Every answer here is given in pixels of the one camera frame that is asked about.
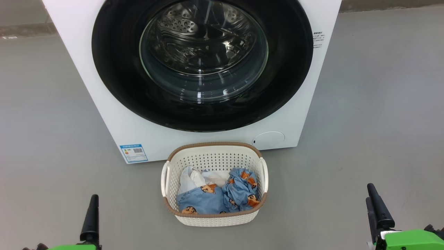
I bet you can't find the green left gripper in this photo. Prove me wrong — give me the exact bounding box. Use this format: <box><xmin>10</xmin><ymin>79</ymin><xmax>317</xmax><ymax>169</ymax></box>
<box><xmin>23</xmin><ymin>194</ymin><xmax>102</xmax><ymax>250</ymax></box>

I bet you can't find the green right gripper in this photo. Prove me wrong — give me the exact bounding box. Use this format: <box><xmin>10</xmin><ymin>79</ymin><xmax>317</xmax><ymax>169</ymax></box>
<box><xmin>366</xmin><ymin>183</ymin><xmax>444</xmax><ymax>250</ymax></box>

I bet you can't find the black-rimmed glass washer door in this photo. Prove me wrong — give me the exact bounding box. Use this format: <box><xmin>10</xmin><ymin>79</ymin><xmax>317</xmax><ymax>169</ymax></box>
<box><xmin>91</xmin><ymin>0</ymin><xmax>314</xmax><ymax>132</ymax></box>

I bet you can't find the white front-load washing machine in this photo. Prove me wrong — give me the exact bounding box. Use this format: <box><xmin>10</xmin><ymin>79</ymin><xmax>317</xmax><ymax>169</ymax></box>
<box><xmin>42</xmin><ymin>0</ymin><xmax>342</xmax><ymax>164</ymax></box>

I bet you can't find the blue energy label sticker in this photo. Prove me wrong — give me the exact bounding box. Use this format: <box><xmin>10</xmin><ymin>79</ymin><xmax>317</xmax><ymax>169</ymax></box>
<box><xmin>120</xmin><ymin>144</ymin><xmax>148</xmax><ymax>164</ymax></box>

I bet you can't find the round white filter cover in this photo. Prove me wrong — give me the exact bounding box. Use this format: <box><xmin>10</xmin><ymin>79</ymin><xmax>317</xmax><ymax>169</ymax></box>
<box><xmin>252</xmin><ymin>131</ymin><xmax>285</xmax><ymax>150</ymax></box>

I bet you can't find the cream laundry basket brown rim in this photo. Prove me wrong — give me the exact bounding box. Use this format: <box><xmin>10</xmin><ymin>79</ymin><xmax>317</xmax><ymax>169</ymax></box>
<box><xmin>161</xmin><ymin>142</ymin><xmax>269</xmax><ymax>227</ymax></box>

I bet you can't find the small printed text sticker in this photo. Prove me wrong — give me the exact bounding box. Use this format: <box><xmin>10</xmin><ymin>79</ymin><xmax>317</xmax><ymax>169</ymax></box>
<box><xmin>312</xmin><ymin>31</ymin><xmax>326</xmax><ymax>48</ymax></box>

